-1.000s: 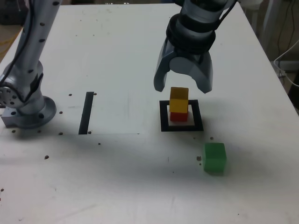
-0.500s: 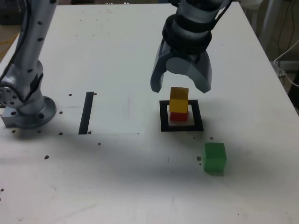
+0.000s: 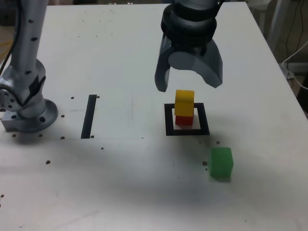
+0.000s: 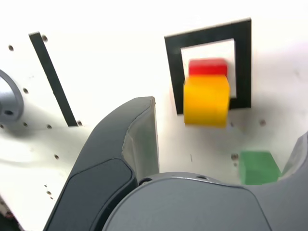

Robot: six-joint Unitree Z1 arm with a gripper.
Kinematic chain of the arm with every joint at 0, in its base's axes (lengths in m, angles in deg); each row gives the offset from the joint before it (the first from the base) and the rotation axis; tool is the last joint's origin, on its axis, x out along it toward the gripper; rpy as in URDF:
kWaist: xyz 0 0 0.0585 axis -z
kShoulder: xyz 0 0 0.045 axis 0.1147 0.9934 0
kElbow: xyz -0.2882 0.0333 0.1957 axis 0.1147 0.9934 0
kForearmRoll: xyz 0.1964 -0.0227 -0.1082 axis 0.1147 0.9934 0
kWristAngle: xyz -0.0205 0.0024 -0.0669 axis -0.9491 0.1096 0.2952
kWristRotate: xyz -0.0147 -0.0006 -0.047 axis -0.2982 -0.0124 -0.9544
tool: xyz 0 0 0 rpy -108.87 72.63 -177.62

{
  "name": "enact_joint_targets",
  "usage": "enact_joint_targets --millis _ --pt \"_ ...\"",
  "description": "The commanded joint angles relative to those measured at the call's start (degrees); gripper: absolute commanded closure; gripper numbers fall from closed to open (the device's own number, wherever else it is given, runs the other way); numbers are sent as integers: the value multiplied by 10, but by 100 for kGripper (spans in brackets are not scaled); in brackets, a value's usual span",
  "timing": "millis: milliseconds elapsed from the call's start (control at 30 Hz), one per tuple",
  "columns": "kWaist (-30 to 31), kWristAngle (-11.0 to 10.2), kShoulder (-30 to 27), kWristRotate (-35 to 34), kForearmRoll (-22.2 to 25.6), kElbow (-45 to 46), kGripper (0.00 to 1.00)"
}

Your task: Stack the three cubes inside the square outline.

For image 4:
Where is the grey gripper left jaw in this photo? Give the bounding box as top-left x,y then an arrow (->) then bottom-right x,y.
45,96 -> 160,231

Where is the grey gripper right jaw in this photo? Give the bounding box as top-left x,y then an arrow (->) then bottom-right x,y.
102,129 -> 308,231

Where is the black tape strip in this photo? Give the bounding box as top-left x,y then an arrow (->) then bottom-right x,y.
28,31 -> 79,128

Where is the red cube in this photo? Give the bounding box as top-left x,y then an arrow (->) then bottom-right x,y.
188,58 -> 229,77

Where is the black tape square outline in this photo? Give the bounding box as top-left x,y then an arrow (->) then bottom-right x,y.
164,17 -> 252,116

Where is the green cube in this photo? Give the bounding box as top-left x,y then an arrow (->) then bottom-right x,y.
238,151 -> 282,185

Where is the yellow cube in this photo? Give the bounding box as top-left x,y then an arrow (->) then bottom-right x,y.
183,74 -> 231,128

